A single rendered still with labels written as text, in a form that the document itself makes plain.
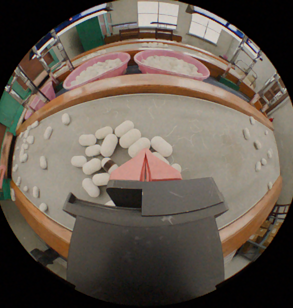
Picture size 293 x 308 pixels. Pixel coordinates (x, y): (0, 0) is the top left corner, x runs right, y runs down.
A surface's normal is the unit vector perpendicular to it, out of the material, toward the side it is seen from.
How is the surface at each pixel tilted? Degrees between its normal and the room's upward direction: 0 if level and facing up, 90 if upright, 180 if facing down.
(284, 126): 90
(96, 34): 90
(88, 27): 90
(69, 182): 0
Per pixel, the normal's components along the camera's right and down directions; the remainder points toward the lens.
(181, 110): 0.00, -0.24
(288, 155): -1.00, 0.05
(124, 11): 0.04, 0.97
